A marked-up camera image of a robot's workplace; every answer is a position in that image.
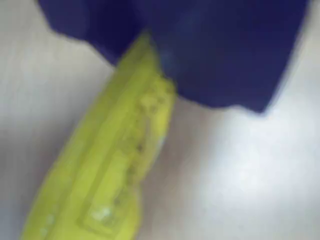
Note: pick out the yellow instant coffee stick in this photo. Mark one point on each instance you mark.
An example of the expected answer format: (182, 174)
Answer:
(107, 155)

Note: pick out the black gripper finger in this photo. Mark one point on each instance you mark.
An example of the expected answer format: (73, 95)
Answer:
(95, 22)
(225, 50)

